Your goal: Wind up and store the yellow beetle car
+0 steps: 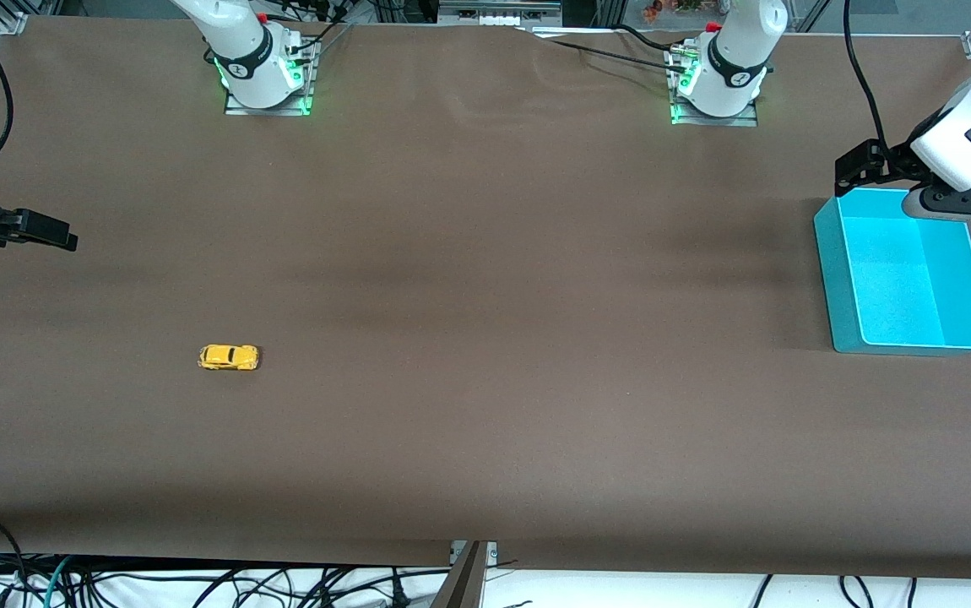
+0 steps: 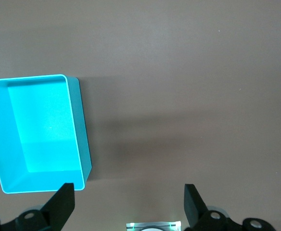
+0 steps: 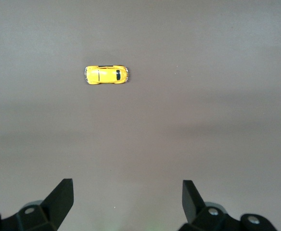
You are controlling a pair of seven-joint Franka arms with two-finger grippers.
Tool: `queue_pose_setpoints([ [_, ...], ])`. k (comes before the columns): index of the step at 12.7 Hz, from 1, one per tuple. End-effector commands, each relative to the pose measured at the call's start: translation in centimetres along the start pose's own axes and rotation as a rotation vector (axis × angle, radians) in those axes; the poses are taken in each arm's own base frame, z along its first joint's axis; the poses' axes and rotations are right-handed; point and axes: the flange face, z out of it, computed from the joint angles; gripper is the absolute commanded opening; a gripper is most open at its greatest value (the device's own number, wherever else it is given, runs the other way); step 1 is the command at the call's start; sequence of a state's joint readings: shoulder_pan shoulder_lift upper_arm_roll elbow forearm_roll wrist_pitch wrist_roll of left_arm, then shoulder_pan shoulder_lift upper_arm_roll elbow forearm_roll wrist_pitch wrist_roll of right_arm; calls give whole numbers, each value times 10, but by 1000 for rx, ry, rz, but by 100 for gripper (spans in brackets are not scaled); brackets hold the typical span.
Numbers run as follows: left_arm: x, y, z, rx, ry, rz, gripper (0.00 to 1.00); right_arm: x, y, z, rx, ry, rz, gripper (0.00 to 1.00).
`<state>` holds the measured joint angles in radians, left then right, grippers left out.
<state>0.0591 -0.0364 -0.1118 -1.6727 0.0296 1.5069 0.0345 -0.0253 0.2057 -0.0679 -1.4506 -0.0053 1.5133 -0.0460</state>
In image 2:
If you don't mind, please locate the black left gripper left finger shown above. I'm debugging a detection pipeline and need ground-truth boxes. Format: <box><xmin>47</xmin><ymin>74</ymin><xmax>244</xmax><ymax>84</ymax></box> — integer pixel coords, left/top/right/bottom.
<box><xmin>0</xmin><ymin>182</ymin><xmax>76</xmax><ymax>231</ymax></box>

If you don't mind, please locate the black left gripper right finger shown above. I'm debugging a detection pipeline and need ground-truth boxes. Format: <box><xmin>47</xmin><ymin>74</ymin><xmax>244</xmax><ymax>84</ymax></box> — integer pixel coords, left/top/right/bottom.
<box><xmin>183</xmin><ymin>183</ymin><xmax>276</xmax><ymax>231</ymax></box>

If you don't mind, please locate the teal plastic bin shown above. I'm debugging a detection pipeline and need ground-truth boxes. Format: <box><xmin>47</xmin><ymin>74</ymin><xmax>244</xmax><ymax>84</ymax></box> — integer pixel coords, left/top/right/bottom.
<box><xmin>0</xmin><ymin>74</ymin><xmax>93</xmax><ymax>194</ymax></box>

